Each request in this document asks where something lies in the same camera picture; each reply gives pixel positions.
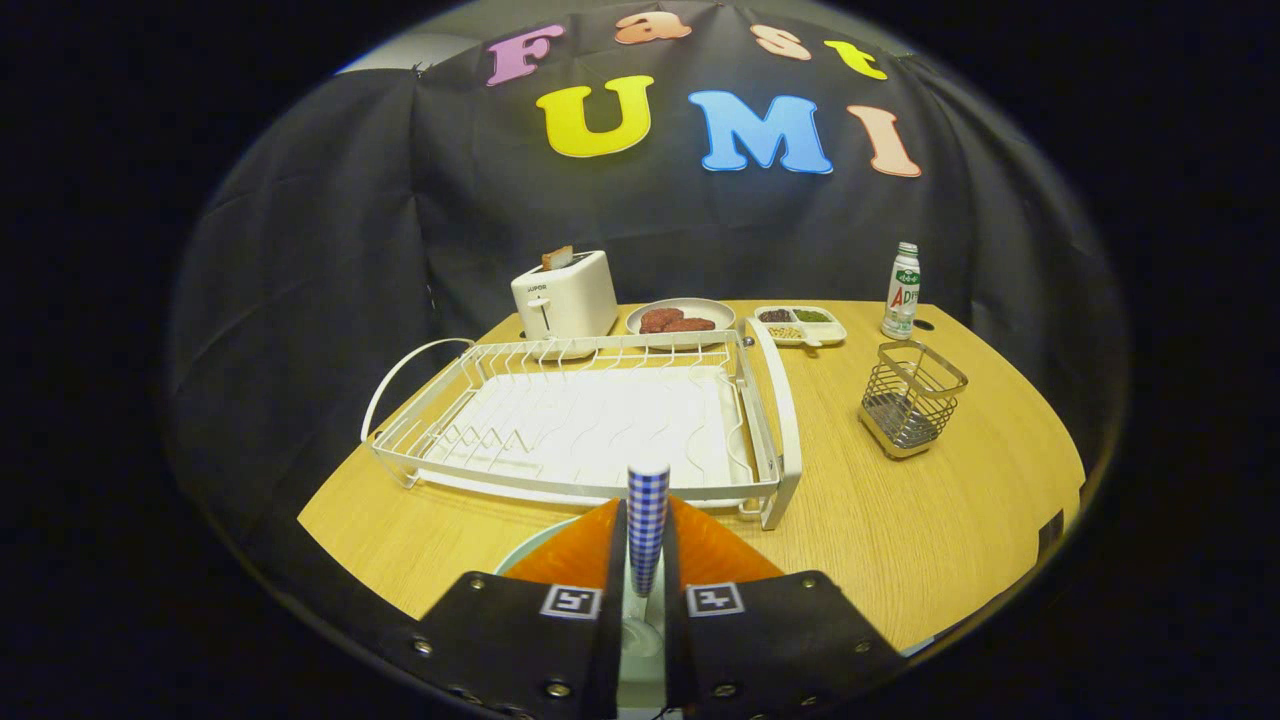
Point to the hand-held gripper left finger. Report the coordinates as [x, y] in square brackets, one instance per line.
[560, 650]

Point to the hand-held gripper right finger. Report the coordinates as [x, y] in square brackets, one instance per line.
[740, 650]

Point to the light green plate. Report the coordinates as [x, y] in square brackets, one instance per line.
[640, 690]

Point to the beige plate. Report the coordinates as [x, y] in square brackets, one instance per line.
[716, 308]

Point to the white compartment tray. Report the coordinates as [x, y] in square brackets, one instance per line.
[826, 336]

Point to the brown meat patty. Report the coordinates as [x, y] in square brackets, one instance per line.
[695, 325]
[658, 318]

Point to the white toaster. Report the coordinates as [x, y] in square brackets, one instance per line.
[575, 295]

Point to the white green drink bottle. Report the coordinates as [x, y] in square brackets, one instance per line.
[902, 295]

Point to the bread slice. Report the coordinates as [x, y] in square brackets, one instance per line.
[558, 258]

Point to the black backdrop cloth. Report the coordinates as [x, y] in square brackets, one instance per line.
[350, 250]

